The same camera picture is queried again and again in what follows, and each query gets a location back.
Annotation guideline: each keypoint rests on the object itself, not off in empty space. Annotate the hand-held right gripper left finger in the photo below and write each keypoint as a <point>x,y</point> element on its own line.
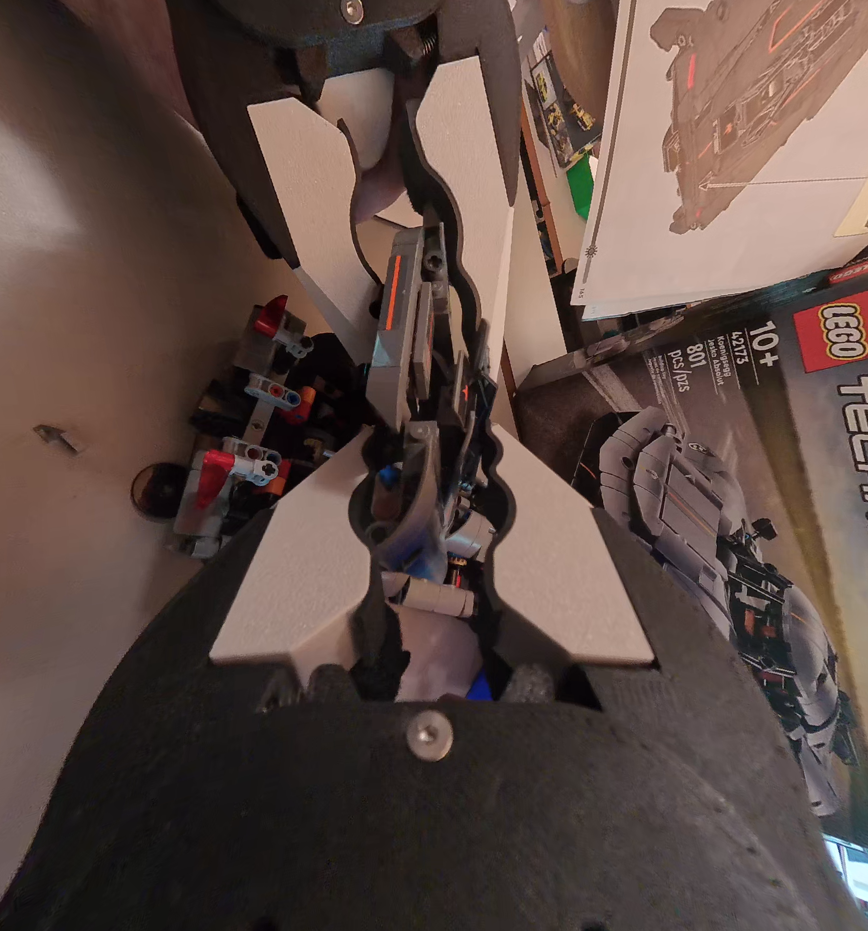
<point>296,589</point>

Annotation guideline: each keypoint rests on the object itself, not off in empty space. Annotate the blue plastic bin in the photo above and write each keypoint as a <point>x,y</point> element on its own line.
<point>481,687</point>

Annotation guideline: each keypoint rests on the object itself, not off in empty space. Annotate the white instruction booklet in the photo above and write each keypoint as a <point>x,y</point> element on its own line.
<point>659,218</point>

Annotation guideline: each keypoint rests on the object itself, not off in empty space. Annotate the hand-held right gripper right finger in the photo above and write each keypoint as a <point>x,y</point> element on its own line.
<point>572,589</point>

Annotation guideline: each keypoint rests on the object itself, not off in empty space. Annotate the grey lego door panel assembly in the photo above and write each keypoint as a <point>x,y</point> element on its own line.
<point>397,327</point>

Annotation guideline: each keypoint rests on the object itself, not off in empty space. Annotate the black round lego dish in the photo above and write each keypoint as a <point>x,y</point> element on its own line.
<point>159,491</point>

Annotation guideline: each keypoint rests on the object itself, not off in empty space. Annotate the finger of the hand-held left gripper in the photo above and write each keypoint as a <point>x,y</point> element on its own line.
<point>310,189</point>
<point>470,145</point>

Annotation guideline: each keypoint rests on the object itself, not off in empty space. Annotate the dark lego set box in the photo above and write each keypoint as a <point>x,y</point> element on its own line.
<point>768,451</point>

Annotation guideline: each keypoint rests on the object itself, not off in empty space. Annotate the green plastic bin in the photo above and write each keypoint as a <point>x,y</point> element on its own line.
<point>582,185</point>

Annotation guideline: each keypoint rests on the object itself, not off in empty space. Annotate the black box with yellow car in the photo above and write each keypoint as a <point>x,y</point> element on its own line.
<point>561,109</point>

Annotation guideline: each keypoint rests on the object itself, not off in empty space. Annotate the partly built lego car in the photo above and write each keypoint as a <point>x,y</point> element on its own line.
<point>259,393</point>

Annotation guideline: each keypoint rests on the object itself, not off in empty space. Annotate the grey lego hinge panel piece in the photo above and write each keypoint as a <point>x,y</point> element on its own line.
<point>57,438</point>

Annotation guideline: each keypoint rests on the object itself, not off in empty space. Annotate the person's left hand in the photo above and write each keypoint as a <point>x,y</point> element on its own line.
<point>379,193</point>

